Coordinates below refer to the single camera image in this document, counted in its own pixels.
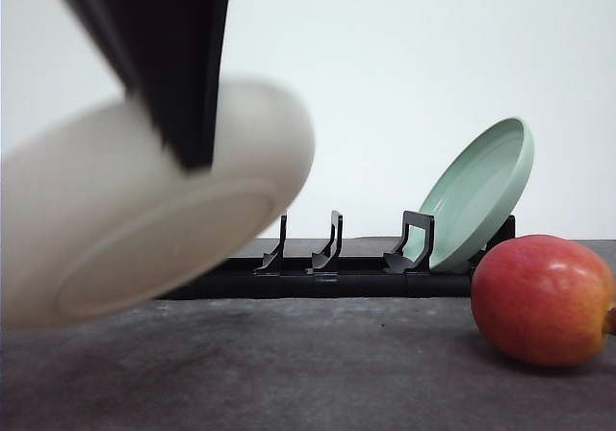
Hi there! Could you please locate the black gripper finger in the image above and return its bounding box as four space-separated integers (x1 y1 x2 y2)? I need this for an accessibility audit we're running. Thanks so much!
60 0 230 170

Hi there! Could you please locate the white plate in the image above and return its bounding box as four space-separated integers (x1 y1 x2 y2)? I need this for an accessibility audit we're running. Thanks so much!
0 78 316 329

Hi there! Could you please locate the red pomegranate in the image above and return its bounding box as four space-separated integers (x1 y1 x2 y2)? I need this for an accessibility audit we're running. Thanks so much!
471 234 616 367

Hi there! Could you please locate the green plate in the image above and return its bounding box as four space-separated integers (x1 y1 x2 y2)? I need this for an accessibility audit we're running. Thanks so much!
404 116 535 271

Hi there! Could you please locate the black plastic dish rack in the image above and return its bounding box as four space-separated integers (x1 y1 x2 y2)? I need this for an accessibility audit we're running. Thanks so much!
157 211 516 300

